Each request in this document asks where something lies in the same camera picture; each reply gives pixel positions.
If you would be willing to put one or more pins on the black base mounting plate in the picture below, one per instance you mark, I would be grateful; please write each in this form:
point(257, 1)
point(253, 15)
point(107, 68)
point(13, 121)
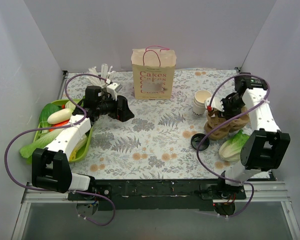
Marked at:
point(163, 194)

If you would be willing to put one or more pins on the white radish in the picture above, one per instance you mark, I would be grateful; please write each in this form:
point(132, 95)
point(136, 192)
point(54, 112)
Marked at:
point(60, 116)

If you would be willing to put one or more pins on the aluminium frame rail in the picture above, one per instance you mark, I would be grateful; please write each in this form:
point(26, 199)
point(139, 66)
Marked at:
point(264, 191)

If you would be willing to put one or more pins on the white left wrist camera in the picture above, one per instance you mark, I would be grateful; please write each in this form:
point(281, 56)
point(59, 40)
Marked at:
point(113, 88)

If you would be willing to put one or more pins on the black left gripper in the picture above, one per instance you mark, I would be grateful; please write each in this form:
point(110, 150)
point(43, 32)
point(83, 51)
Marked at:
point(119, 109)

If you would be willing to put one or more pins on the floral patterned table mat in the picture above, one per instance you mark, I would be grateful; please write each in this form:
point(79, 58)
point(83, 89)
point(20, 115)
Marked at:
point(156, 143)

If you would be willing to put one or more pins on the green white cabbage on table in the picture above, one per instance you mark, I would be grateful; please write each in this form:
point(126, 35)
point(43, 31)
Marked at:
point(231, 149)

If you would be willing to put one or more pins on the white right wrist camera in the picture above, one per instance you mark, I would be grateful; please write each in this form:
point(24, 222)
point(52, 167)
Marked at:
point(214, 104)

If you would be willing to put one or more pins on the kraft paper cakes bag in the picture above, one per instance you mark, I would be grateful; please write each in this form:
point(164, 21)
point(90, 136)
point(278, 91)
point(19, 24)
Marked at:
point(153, 70)

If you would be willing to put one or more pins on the long green napa cabbage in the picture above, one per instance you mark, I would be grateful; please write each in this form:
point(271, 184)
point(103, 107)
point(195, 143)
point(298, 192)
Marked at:
point(27, 150)

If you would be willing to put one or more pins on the green bok choy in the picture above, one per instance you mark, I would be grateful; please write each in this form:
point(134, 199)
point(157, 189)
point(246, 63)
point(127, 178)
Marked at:
point(48, 110)

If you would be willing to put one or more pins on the stack of white paper cups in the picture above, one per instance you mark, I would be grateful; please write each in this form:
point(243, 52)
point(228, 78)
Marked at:
point(199, 102)

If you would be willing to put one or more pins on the orange carrot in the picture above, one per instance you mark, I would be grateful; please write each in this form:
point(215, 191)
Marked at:
point(61, 123)

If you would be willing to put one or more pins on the green plastic tray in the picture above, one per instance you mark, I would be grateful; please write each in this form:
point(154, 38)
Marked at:
point(81, 149)

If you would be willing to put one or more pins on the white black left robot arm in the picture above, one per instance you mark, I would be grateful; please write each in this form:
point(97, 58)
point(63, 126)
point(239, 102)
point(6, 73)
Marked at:
point(50, 165)

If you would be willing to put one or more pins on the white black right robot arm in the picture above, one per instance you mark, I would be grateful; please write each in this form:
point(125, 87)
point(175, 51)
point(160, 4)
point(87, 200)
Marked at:
point(267, 144)

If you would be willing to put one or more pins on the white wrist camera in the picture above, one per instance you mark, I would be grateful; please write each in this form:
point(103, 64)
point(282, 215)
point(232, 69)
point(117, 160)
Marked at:
point(113, 88)
point(214, 104)

